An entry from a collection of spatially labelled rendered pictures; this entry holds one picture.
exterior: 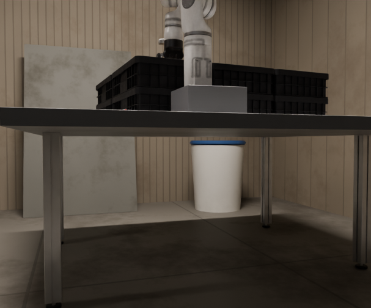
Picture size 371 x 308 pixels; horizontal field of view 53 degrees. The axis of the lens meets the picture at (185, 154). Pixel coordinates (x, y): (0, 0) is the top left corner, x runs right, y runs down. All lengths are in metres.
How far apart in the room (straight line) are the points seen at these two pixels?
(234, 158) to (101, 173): 1.18
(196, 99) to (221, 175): 2.18
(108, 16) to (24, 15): 0.76
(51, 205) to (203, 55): 0.77
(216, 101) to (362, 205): 1.10
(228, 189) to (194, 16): 2.24
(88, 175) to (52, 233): 1.90
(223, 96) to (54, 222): 0.77
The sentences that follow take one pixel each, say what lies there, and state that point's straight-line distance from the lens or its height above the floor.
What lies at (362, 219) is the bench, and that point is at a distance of 2.01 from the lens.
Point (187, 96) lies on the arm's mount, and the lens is 1.10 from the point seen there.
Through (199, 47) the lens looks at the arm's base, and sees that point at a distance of 1.22.
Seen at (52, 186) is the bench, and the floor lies 0.46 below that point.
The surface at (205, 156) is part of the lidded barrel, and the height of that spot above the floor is 0.49.
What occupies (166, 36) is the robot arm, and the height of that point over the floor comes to 1.03.
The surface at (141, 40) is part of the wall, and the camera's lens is 3.91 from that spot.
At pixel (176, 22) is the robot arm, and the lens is 1.51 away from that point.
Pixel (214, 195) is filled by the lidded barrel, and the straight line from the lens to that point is 3.28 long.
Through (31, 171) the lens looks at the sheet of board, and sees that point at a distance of 3.36.
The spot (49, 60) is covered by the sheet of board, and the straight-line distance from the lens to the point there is 3.61.
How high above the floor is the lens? 0.63
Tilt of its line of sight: 2 degrees down
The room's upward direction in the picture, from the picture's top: straight up
